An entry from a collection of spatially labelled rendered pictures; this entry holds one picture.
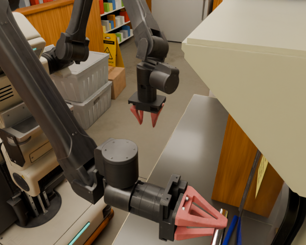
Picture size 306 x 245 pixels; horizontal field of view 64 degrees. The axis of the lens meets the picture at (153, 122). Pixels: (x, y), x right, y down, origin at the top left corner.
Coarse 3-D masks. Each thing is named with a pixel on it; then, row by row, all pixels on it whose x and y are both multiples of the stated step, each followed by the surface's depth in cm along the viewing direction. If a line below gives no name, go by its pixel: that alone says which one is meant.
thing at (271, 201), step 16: (256, 176) 46; (272, 176) 29; (272, 192) 27; (288, 192) 20; (256, 208) 36; (272, 208) 25; (288, 208) 20; (240, 224) 54; (256, 224) 32; (272, 224) 23; (288, 224) 20; (240, 240) 46; (256, 240) 29; (272, 240) 22
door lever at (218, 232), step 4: (220, 212) 39; (224, 212) 39; (228, 212) 40; (216, 228) 37; (220, 228) 37; (224, 228) 37; (216, 232) 37; (220, 232) 37; (224, 232) 37; (212, 236) 36; (216, 236) 36; (220, 236) 36; (212, 240) 36; (216, 240) 36; (220, 240) 36; (212, 244) 35; (216, 244) 35; (220, 244) 35
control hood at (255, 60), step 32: (224, 0) 26; (256, 0) 26; (288, 0) 26; (192, 32) 16; (224, 32) 15; (256, 32) 15; (288, 32) 15; (192, 64) 15; (224, 64) 14; (256, 64) 13; (288, 64) 13; (224, 96) 15; (256, 96) 14; (288, 96) 14; (256, 128) 15; (288, 128) 15; (288, 160) 16
